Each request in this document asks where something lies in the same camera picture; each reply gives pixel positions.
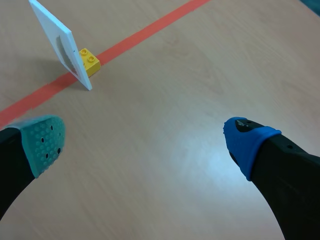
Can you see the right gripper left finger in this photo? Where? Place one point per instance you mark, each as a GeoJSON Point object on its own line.
{"type": "Point", "coordinates": [30, 150]}

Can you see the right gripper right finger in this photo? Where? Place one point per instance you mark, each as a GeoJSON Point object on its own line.
{"type": "Point", "coordinates": [280, 170]}

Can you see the leaf picture card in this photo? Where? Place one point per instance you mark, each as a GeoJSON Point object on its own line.
{"type": "Point", "coordinates": [60, 42]}

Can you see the small yellow stand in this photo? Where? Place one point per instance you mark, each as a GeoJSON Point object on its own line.
{"type": "Point", "coordinates": [90, 63]}

